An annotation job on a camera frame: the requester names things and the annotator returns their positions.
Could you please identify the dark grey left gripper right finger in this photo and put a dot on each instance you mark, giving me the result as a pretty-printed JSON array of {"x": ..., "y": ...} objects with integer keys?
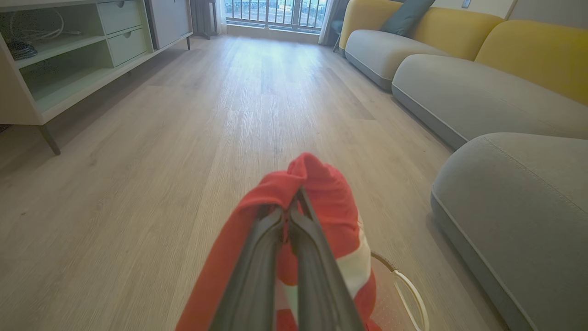
[{"x": 317, "y": 276}]

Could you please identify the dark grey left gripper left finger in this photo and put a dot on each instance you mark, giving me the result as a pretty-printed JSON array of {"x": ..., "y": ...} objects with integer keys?
[{"x": 257, "y": 276}]

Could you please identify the red and white garment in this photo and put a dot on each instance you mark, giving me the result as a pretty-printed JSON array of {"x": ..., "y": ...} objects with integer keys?
[{"x": 324, "y": 195}]

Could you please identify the cream laundry basket brown rim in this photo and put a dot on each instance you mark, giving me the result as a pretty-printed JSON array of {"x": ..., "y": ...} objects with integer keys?
[{"x": 404, "y": 299}]

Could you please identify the grey rounded end sofa seat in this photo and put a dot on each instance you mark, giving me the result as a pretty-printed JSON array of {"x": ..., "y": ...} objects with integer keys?
[{"x": 519, "y": 207}]

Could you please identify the grey short sofa seat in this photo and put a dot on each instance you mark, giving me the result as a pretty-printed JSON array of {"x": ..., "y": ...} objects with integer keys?
[{"x": 383, "y": 53}]

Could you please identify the grey long sofa seat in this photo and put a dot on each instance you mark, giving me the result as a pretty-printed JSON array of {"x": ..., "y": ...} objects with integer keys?
[{"x": 477, "y": 99}]

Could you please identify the small blue side chair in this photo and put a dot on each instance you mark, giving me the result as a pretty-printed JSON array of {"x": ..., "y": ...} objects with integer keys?
[{"x": 337, "y": 32}]

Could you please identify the sheer grey curtain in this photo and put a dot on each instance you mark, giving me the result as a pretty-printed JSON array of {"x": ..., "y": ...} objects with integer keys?
[{"x": 331, "y": 18}]

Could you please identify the balcony metal railing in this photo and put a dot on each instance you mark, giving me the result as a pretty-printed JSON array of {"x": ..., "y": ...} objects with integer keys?
[{"x": 275, "y": 13}]

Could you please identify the pale green cabinet drawer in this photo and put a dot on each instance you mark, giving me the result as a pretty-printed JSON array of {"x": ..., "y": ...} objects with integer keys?
[
  {"x": 120, "y": 15},
  {"x": 127, "y": 46}
]

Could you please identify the dark grey curtain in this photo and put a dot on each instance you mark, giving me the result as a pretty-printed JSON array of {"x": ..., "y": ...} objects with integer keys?
[{"x": 202, "y": 16}]

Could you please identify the teal throw cushion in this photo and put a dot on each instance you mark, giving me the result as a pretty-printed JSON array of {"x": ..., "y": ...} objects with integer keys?
[{"x": 404, "y": 17}]

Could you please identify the yellow curved sofa backrest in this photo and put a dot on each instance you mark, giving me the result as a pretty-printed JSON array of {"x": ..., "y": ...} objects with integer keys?
[{"x": 452, "y": 32}]

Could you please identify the pale green TV cabinet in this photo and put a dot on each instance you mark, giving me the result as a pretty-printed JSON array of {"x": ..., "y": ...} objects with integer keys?
[{"x": 69, "y": 69}]

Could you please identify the yellow wide sofa backrest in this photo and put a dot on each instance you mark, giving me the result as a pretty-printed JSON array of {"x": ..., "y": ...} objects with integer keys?
[{"x": 542, "y": 57}]

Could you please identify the wall switch plate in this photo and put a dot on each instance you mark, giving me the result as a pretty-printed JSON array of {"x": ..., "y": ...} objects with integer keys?
[{"x": 466, "y": 3}]

